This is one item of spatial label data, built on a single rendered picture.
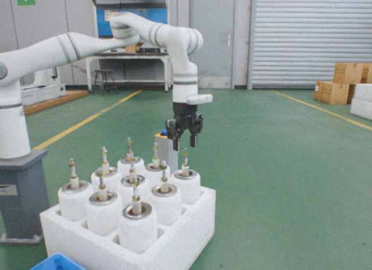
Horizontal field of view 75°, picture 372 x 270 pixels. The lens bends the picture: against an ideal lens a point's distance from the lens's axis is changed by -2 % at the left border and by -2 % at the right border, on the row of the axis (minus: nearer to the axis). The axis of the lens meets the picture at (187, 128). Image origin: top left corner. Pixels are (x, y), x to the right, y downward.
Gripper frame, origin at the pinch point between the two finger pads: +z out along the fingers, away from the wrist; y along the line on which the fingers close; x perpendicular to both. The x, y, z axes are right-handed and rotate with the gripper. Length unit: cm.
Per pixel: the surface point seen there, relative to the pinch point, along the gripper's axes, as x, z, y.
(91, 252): 0.1, 20.7, 32.6
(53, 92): -344, 18, -58
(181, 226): 11.0, 17.7, 12.0
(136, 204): 7.6, 7.5, 23.1
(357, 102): -14, 20, -293
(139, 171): -18.0, 13.0, 6.1
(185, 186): 3.4, 11.8, 3.3
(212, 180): -23, 35, -41
